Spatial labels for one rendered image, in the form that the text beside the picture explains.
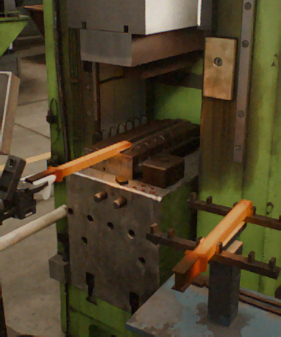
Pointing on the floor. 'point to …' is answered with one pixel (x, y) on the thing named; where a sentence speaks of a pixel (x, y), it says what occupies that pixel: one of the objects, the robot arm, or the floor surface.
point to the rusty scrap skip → (36, 13)
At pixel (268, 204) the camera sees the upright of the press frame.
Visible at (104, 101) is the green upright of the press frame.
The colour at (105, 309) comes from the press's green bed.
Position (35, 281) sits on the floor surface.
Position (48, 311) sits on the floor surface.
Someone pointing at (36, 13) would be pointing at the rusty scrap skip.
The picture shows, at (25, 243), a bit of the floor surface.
